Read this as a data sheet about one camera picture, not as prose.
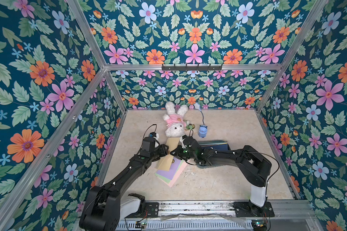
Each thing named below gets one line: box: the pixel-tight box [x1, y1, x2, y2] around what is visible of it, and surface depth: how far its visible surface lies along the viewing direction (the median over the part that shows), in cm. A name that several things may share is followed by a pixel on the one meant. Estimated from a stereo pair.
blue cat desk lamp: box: [193, 102, 208, 139], surface depth 100 cm
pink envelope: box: [158, 160, 188, 188], surface depth 88 cm
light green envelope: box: [154, 159, 184, 184], surface depth 86 cm
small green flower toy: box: [186, 123, 196, 130], surface depth 109 cm
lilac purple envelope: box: [156, 156, 182, 181], surface depth 88 cm
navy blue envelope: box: [198, 140, 230, 151], surface depth 93 cm
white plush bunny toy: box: [162, 101, 189, 138], surface depth 103 cm
